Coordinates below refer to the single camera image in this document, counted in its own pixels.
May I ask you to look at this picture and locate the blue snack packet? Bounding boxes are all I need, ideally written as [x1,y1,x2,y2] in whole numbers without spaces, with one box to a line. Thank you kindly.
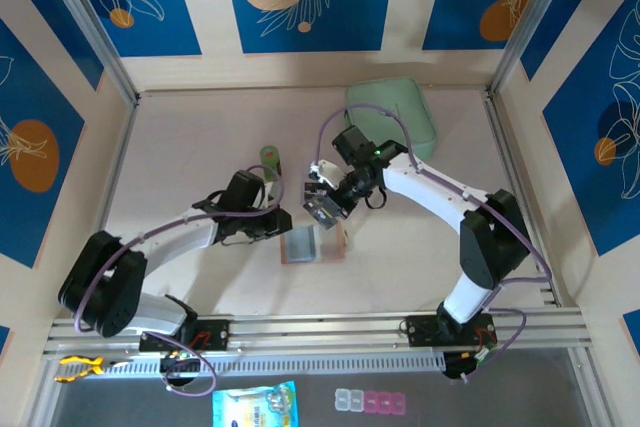
[211,380,302,427]

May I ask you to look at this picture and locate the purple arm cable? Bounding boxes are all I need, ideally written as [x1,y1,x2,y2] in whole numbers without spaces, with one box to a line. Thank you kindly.
[73,164,286,398]
[310,104,554,384]

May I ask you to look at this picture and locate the aluminium mounting rail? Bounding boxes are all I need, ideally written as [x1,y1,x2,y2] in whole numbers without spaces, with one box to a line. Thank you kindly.
[42,309,594,361]

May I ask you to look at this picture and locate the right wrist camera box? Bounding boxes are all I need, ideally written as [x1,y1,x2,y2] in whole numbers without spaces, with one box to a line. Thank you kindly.
[307,159,341,186]

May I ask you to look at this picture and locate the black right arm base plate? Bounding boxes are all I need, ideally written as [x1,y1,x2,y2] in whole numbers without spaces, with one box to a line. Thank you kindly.
[404,313,497,348]

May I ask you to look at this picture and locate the aluminium table edge rail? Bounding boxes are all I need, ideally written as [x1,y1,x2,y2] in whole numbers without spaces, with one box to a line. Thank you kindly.
[74,96,141,318]
[482,94,561,308]

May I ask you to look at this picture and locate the aluminium frame post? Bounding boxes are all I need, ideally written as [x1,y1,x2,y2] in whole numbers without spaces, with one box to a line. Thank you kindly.
[487,0,574,98]
[37,0,141,106]

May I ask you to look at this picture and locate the tan leather card holder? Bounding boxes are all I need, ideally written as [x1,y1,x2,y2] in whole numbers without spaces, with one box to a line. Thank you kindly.
[279,224,350,266]

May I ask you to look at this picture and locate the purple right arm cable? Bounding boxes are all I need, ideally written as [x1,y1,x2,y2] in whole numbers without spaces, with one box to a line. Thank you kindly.
[310,104,554,384]

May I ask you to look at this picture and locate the green cylindrical can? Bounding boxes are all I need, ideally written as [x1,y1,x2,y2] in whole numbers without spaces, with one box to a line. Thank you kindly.
[258,145,284,183]

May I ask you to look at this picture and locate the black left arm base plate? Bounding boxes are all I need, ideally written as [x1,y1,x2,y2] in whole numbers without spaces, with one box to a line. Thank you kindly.
[138,317,231,353]

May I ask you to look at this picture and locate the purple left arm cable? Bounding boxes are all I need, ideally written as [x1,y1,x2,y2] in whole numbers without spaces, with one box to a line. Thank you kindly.
[73,164,286,398]

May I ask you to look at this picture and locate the mint green zip pouch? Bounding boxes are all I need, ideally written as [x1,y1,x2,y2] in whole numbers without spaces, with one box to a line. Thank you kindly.
[344,77,439,161]

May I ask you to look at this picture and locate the slotted grey cable duct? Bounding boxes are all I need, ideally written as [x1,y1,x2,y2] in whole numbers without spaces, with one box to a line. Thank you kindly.
[42,350,446,381]

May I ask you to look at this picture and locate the yellow black pliers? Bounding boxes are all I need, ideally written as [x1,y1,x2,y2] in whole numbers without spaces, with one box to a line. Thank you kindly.
[55,354,134,384]

